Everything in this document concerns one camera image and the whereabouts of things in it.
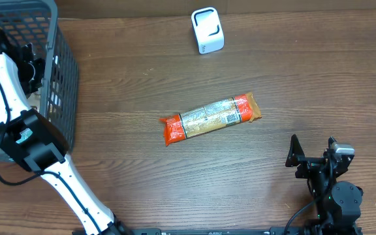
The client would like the orange biscuit package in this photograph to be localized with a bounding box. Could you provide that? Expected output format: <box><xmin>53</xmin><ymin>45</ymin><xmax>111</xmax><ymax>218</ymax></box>
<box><xmin>160</xmin><ymin>92</ymin><xmax>262</xmax><ymax>146</ymax></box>

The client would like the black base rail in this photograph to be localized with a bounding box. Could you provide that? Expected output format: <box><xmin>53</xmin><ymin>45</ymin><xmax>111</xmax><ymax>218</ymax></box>
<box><xmin>72</xmin><ymin>227</ymin><xmax>364</xmax><ymax>235</ymax></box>

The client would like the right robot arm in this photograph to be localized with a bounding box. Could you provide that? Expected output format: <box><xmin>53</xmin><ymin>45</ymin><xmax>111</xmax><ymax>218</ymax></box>
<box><xmin>283</xmin><ymin>134</ymin><xmax>364</xmax><ymax>234</ymax></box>

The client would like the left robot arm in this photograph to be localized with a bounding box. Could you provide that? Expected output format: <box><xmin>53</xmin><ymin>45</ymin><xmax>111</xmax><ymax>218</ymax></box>
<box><xmin>0</xmin><ymin>29</ymin><xmax>130</xmax><ymax>234</ymax></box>

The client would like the white barcode scanner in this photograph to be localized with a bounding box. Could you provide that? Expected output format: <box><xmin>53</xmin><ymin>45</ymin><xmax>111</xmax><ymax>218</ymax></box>
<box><xmin>191</xmin><ymin>7</ymin><xmax>225</xmax><ymax>54</ymax></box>

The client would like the grey plastic shopping basket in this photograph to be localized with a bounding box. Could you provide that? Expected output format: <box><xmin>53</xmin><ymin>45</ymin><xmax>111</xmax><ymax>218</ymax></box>
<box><xmin>0</xmin><ymin>0</ymin><xmax>79</xmax><ymax>146</ymax></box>

